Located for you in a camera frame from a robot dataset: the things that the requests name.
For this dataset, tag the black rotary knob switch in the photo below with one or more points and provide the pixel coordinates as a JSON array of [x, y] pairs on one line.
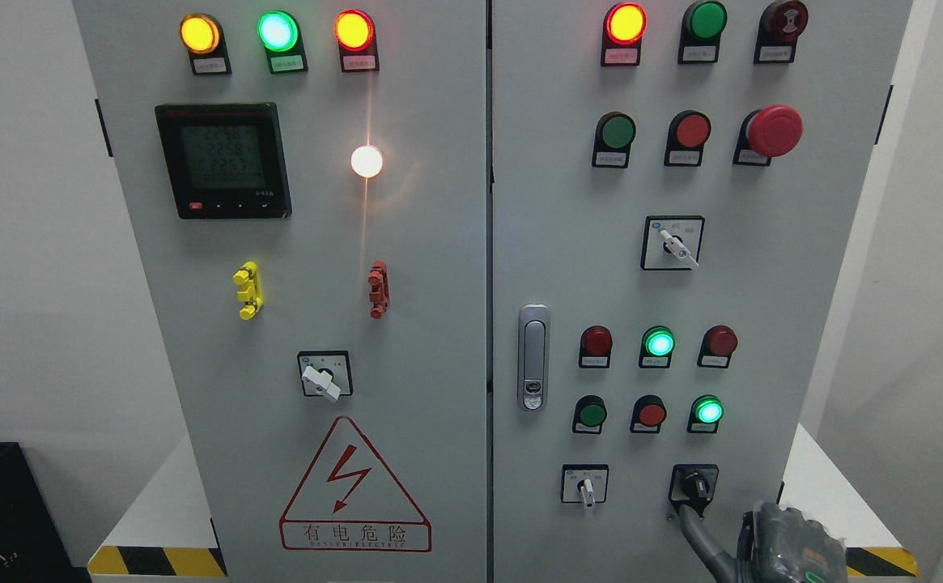
[[693, 485]]

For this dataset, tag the grey electrical cabinet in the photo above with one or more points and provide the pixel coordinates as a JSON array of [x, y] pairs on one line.
[[485, 113]]

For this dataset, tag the red terminal connector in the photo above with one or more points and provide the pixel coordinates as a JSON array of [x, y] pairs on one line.
[[379, 294]]

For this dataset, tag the dark red indicator left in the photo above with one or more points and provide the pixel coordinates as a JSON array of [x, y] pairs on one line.
[[595, 348]]

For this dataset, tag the dark red indicator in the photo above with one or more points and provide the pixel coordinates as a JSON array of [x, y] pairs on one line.
[[717, 347], [595, 348]]

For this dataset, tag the white lit indicator light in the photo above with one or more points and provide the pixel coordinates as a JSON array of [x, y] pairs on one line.
[[367, 161]]

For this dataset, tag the green push button lower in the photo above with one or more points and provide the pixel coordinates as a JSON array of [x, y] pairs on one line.
[[589, 416]]

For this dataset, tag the green push button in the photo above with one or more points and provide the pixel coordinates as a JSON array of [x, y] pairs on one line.
[[615, 133], [589, 416]]

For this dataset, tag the green lit indicator middle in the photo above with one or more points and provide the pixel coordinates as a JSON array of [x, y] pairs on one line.
[[657, 346]]

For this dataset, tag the red push button lower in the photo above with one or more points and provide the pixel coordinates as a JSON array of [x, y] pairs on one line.
[[649, 413]]

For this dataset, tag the red push button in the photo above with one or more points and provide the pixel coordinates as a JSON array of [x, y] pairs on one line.
[[649, 413], [688, 132]]

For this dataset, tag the green push button upper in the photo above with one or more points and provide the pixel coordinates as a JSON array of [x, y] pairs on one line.
[[615, 133]]

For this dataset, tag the yellow terminal connector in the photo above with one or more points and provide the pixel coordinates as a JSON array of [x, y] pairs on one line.
[[247, 279]]

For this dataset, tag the red high voltage warning sticker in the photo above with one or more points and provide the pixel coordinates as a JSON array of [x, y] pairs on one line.
[[349, 499]]

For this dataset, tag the dark red indicator right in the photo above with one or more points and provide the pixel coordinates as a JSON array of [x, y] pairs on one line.
[[717, 347]]

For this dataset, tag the green lit button lower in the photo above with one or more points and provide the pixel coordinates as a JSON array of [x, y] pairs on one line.
[[705, 414]]

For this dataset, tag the red push button upper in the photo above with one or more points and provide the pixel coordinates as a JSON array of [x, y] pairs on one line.
[[688, 132]]

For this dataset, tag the black digital power meter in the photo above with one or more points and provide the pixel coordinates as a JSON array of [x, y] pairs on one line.
[[225, 161]]

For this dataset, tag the red-orange indicator light left door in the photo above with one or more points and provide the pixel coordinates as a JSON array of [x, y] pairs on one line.
[[357, 41]]

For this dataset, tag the red lit indicator light right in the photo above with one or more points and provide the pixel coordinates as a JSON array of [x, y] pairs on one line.
[[623, 29]]

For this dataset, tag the green lit indicator light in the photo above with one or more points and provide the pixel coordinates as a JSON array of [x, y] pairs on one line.
[[282, 41]]

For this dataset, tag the red emergency stop button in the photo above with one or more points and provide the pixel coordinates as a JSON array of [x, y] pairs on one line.
[[767, 133]]

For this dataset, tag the green unlit indicator top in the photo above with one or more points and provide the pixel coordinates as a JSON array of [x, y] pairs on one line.
[[703, 23]]

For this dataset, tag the yellow indicator light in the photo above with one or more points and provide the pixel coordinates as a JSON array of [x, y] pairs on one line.
[[203, 38]]

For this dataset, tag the white platform with hazard stripes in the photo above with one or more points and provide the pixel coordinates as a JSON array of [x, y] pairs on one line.
[[167, 535]]

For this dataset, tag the black box lower left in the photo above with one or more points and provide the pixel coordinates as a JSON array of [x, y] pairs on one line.
[[30, 547]]

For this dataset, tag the silver door latch handle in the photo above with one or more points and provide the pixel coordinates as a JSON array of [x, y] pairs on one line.
[[533, 351]]

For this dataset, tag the white lever selector switch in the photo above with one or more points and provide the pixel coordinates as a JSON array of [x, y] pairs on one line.
[[325, 374]]

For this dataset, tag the white selector switch upper right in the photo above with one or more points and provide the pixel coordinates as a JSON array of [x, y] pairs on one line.
[[672, 242]]

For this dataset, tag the small white selector switch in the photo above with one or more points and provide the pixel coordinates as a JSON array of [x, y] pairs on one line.
[[584, 484]]

